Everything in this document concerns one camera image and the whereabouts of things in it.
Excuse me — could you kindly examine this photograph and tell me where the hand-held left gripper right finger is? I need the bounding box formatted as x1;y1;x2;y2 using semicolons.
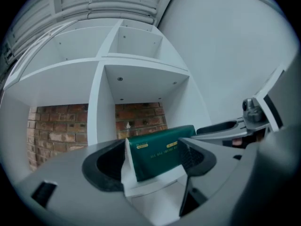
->
177;123;301;226

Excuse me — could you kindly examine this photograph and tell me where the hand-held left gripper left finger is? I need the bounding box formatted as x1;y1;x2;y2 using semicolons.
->
13;139;153;226

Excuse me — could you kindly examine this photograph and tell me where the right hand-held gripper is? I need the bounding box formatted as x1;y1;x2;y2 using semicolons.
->
190;55;301;141

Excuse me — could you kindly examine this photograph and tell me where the white cubby shelf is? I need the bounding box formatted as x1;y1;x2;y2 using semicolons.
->
0;18;212;224

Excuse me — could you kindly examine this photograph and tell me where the green pack of tissues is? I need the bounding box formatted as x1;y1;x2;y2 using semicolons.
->
126;125;196;182

